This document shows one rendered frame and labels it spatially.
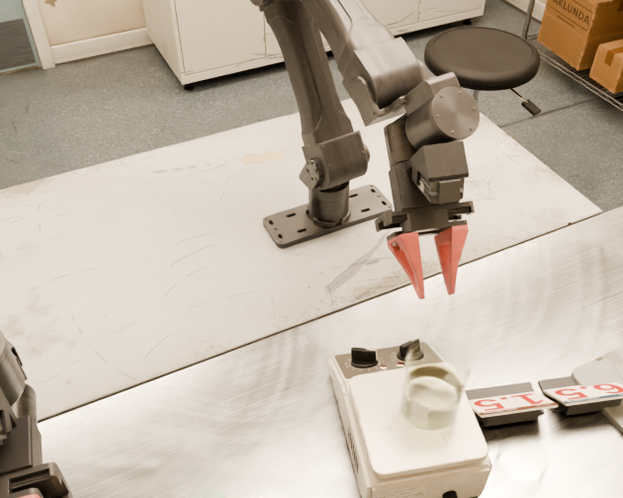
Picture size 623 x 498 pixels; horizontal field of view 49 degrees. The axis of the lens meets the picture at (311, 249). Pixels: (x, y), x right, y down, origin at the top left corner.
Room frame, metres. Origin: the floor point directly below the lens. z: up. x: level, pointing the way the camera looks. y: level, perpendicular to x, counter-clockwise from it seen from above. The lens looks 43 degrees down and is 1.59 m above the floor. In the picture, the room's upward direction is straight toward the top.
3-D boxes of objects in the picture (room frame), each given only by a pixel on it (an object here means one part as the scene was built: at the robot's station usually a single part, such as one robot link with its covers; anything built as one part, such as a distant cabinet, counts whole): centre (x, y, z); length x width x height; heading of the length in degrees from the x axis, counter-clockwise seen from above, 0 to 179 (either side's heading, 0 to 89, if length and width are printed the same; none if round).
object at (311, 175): (0.80, -0.03, 1.00); 0.09 x 0.06 x 0.06; 121
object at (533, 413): (0.46, -0.23, 0.92); 0.09 x 0.06 x 0.04; 99
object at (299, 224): (0.81, -0.03, 0.94); 0.20 x 0.07 x 0.08; 116
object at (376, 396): (0.39, -0.11, 0.98); 0.12 x 0.12 x 0.01; 10
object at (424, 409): (0.40, -0.12, 1.03); 0.07 x 0.06 x 0.08; 8
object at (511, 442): (0.38, -0.23, 0.91); 0.06 x 0.06 x 0.02
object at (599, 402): (0.47, -0.33, 0.92); 0.09 x 0.06 x 0.04; 99
